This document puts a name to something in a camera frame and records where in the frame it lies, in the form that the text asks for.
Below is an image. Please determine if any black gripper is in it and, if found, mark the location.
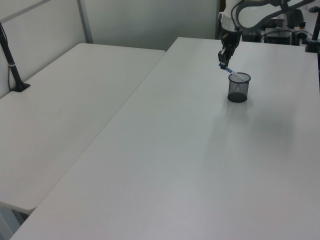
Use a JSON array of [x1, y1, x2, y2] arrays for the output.
[[217, 28, 243, 70]]

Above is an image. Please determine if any blue capped white marker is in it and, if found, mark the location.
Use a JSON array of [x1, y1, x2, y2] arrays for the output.
[[218, 62, 245, 83]]

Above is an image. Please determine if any black mesh pen cup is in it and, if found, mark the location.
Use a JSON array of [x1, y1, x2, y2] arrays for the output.
[[226, 72, 252, 103]]

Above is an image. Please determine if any black computer box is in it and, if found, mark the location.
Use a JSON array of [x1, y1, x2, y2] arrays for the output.
[[264, 29, 294, 46]]

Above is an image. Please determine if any black keyboard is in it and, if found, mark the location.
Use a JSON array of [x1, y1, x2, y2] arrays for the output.
[[284, 8, 306, 29]]

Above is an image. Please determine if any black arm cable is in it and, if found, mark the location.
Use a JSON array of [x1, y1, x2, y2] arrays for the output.
[[230, 0, 245, 32]]

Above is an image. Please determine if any black clamp camera stand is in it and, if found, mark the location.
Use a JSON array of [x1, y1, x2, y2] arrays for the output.
[[304, 14, 320, 54]]

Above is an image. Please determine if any grey metal partition post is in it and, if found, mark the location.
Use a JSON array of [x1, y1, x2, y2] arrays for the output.
[[76, 0, 94, 45]]

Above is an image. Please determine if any black camera stand pole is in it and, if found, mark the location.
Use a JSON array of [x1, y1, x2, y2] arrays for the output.
[[0, 21, 32, 94]]

